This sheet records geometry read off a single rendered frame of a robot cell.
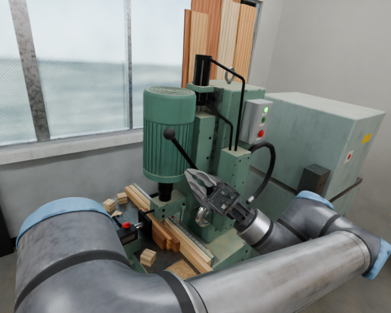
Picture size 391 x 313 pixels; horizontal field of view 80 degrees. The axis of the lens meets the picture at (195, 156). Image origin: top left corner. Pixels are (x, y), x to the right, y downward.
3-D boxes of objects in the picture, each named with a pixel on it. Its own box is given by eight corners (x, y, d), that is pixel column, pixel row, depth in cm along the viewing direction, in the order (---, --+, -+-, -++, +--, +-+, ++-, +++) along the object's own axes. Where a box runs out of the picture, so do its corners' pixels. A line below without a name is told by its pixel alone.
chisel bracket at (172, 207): (149, 215, 99) (149, 199, 95) (175, 204, 107) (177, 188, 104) (159, 225, 94) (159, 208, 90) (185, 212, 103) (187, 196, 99)
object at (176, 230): (129, 193, 126) (128, 185, 124) (132, 192, 127) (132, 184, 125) (205, 271, 86) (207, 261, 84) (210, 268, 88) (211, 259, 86)
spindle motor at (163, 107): (134, 168, 91) (133, 86, 78) (170, 158, 102) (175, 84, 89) (159, 189, 79) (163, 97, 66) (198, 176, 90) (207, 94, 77)
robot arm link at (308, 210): (345, 218, 63) (316, 254, 62) (306, 195, 71) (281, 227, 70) (340, 204, 56) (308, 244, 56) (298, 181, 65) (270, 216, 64)
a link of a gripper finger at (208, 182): (195, 158, 62) (221, 181, 62) (192, 162, 68) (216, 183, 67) (187, 167, 61) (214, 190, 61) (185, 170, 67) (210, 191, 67)
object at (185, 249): (124, 193, 125) (124, 187, 123) (128, 192, 126) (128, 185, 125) (215, 288, 81) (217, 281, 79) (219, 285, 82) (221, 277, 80)
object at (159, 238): (139, 224, 105) (139, 214, 103) (143, 222, 106) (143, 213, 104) (162, 249, 93) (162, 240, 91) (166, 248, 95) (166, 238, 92)
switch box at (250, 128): (238, 139, 95) (245, 100, 88) (252, 135, 101) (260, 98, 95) (250, 145, 91) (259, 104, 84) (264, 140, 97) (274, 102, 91)
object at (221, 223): (206, 220, 103) (210, 198, 98) (217, 215, 107) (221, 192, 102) (222, 233, 97) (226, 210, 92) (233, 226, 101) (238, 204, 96)
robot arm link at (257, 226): (261, 217, 69) (242, 243, 67) (249, 206, 69) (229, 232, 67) (275, 219, 60) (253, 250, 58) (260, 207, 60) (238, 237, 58)
